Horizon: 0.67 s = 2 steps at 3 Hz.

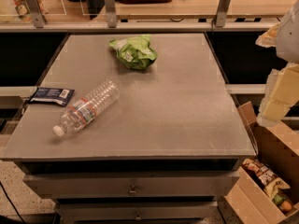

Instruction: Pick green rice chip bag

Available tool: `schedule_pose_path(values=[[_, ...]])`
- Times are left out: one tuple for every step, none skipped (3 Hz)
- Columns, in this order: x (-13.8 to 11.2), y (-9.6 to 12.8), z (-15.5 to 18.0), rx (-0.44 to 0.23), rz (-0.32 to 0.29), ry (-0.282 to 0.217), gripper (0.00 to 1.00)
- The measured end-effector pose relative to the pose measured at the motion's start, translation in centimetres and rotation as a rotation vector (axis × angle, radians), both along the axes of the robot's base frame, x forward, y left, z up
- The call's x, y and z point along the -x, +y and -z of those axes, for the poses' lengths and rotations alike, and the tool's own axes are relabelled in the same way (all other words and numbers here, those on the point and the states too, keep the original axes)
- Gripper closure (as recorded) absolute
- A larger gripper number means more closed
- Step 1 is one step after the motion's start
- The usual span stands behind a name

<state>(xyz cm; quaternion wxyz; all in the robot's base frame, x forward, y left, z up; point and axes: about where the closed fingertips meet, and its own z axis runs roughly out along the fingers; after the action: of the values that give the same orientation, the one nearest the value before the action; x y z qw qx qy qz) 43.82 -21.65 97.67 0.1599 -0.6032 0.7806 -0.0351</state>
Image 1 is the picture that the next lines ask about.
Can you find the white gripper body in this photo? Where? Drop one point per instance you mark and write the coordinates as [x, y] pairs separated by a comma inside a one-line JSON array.
[[289, 37]]

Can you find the grey metal drawer cabinet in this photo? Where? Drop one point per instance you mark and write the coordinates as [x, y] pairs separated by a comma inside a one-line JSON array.
[[133, 196]]

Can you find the metal bracket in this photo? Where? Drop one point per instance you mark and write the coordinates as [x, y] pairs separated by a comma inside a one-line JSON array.
[[221, 14], [111, 13], [36, 13]]

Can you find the green rice chip bag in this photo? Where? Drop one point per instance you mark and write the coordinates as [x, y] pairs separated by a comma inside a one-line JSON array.
[[135, 52]]

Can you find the left metal bracket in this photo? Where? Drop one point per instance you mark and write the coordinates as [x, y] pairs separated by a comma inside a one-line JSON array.
[[36, 13]]

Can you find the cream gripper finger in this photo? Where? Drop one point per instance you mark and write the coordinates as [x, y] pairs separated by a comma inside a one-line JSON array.
[[269, 38], [280, 95]]

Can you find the brown cardboard box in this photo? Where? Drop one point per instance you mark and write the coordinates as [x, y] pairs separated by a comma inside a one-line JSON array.
[[278, 148]]

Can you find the right metal bracket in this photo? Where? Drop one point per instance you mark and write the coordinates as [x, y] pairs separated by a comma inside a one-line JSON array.
[[221, 14]]

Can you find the middle metal bracket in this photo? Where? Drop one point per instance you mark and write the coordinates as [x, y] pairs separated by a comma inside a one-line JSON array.
[[111, 13]]

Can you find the dark blue snack packet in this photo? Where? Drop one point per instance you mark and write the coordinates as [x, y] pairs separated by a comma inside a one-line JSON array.
[[52, 95]]

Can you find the clear plastic water bottle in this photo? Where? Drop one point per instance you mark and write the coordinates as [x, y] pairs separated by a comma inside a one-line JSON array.
[[82, 112]]

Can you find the orange packaged item behind glass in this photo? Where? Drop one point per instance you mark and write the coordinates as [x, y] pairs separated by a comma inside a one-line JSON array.
[[17, 10]]

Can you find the brown snack bag in box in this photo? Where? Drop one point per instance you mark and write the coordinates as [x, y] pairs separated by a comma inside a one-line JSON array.
[[271, 184]]

